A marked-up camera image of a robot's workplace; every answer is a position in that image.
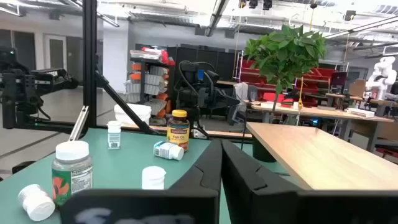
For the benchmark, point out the potted green plant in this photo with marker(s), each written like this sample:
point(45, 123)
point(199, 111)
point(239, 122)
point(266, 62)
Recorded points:
point(286, 53)

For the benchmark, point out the small white pill bottle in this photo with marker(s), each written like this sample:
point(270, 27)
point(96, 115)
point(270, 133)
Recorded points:
point(114, 137)

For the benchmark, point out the white plastic bin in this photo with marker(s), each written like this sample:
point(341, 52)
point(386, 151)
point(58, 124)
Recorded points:
point(132, 113)

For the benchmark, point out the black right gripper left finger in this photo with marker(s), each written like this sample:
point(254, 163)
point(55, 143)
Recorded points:
point(199, 196)

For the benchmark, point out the white bottle blue label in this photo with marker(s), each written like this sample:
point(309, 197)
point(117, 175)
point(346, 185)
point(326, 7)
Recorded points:
point(168, 151)
point(153, 179)

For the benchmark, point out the wooden shelf black legs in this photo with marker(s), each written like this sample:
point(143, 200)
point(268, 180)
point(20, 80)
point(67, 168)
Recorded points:
point(311, 155)

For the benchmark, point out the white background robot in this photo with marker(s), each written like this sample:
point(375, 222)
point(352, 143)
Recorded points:
point(382, 77)

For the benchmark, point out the white Medicine 5 bottle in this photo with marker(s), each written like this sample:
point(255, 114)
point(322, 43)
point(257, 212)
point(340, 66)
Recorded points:
point(37, 203)

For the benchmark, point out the black background robot arm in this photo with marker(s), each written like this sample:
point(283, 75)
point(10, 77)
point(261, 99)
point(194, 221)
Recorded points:
point(18, 90)

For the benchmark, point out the black cabinet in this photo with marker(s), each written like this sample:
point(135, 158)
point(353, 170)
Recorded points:
point(224, 65)

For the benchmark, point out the green table mat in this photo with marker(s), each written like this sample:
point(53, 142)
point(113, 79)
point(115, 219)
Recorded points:
point(124, 168)

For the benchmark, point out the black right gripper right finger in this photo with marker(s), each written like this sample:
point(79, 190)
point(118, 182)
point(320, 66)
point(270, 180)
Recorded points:
point(248, 199)

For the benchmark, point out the clear jar flower label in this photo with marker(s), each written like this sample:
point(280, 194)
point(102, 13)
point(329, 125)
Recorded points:
point(72, 174)

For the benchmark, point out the black aluminium rig frame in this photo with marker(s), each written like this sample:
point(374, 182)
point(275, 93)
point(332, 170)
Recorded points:
point(89, 62)

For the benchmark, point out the silver metal bar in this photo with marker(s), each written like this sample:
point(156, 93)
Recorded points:
point(78, 124)

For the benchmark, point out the fish oil bottle yellow cap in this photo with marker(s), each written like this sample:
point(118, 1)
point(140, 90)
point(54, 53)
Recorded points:
point(178, 130)

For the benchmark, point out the storage rack with bins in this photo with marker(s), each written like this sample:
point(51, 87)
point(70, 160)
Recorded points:
point(149, 81)

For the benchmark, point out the wooden work table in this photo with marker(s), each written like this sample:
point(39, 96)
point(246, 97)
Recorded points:
point(326, 112)

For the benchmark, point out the red bin shelving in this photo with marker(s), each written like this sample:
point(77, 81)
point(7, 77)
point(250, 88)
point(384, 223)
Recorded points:
point(248, 73)

